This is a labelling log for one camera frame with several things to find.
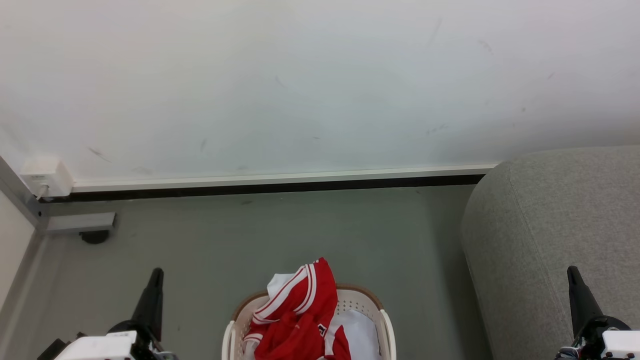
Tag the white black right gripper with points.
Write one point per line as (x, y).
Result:
(617, 342)

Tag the red and white jersey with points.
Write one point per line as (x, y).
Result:
(300, 320)

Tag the grey fabric sofa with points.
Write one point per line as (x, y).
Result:
(540, 240)

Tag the white wall socket box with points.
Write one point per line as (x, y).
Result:
(47, 176)

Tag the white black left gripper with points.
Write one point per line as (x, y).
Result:
(100, 346)

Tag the white baseboard strip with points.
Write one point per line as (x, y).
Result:
(280, 179)

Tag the white plastic laundry basket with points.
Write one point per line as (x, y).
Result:
(360, 300)

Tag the grey aluminium partition frame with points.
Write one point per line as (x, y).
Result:
(80, 222)

